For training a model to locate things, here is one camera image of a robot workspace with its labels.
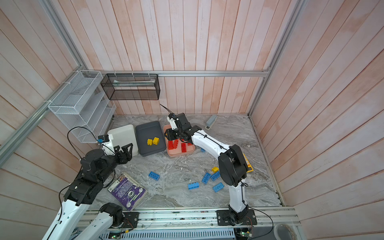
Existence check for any black mesh wall basket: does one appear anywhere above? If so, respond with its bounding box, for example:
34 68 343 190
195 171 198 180
101 73 161 101

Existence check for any dark grey plastic tray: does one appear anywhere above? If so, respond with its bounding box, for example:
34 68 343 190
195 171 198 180
135 121 167 157

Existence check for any yellow calculator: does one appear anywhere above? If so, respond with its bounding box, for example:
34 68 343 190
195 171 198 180
243 154 254 173

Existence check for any light blue lego brick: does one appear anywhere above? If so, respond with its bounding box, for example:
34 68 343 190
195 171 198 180
213 183 224 193
188 183 200 190

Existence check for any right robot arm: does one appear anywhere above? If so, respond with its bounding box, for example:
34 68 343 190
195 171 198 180
165 112 249 220

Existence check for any pink plastic tray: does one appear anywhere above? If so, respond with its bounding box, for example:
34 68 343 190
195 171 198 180
165 137 195 158

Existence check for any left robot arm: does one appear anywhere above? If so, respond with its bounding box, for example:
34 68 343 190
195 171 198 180
43 135 133 240

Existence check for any purple book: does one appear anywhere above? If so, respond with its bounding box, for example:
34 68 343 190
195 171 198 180
108 172 148 212

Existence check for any white wire mesh shelf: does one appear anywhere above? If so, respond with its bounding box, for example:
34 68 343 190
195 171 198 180
49 71 116 144

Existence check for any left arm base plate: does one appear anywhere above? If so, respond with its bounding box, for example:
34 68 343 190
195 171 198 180
111 212 140 229

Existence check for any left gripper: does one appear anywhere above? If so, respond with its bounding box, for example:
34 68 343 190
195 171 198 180
97 143 134 183

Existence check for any white plastic tray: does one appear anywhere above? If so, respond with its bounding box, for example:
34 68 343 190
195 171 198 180
108 125 139 157

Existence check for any red lego brick front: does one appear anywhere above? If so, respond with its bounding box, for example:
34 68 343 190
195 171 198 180
181 143 187 153

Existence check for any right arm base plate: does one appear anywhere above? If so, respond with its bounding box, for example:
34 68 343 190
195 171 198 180
216 209 257 227

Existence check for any aluminium rail frame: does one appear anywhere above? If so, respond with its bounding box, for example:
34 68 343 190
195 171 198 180
77 207 301 233

